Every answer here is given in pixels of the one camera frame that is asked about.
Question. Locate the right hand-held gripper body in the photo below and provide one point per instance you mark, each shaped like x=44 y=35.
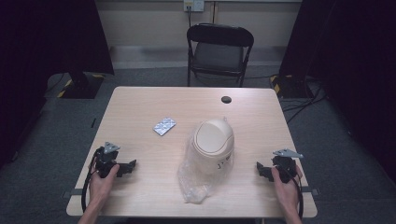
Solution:
x=285 y=166

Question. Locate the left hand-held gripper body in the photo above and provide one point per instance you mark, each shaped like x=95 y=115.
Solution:
x=104 y=163

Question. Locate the person's left hand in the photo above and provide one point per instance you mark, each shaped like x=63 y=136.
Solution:
x=101 y=185

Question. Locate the person's right hand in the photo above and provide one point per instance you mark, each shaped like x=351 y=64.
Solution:
x=286 y=191

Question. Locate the small black floor strip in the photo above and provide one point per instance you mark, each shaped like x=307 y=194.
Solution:
x=93 y=123

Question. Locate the silver blister pack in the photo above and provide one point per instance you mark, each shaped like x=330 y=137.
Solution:
x=164 y=126

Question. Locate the beige swing-lid trash bin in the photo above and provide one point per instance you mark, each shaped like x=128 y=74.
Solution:
x=214 y=146

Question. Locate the clear plastic bag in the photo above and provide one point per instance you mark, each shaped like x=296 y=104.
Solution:
x=193 y=183

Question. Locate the black stand base striped tape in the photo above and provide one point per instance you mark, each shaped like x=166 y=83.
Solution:
x=81 y=87
x=288 y=87

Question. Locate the black folding chair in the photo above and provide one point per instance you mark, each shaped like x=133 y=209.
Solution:
x=219 y=56

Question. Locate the black curtain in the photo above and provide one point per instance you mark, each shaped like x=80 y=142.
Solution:
x=46 y=46
x=351 y=62

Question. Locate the black table frame bar end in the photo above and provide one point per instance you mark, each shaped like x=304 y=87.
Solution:
x=311 y=190
x=71 y=193

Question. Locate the white wall outlet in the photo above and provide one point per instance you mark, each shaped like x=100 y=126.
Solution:
x=193 y=5

